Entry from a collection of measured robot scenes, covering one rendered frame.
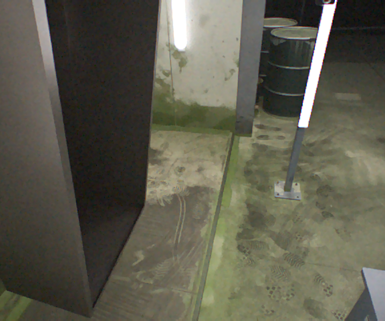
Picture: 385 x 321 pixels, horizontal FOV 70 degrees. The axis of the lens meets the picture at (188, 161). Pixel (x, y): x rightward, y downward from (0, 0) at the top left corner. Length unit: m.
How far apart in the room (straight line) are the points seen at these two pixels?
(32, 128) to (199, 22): 2.21
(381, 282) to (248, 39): 2.06
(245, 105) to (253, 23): 0.74
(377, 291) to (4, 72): 1.16
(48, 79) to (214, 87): 2.36
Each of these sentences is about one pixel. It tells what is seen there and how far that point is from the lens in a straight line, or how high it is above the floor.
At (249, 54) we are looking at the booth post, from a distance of 2.66.
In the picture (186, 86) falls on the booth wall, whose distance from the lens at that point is 2.84.
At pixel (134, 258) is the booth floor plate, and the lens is 1.85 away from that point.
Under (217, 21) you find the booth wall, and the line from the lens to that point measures 2.63.
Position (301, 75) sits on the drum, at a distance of 3.25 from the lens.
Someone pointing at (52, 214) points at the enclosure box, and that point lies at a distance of 0.76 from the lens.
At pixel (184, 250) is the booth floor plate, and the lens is 1.84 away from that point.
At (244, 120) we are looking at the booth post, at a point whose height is 0.19.
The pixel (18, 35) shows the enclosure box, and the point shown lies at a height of 1.45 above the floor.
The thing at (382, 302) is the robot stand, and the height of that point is 0.64.
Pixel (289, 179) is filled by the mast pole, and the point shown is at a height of 0.14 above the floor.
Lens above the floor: 1.53
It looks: 36 degrees down
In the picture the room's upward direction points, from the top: 3 degrees counter-clockwise
